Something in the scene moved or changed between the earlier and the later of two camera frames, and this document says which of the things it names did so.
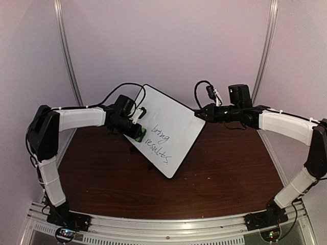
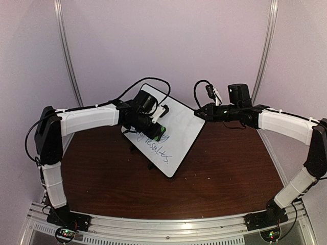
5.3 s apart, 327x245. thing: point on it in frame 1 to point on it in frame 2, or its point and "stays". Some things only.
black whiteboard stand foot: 150,166 stays
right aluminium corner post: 272,19 stays
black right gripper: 210,114 stays
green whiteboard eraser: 140,138 to 160,133
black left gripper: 135,133 to 153,134
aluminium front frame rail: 219,230 stays
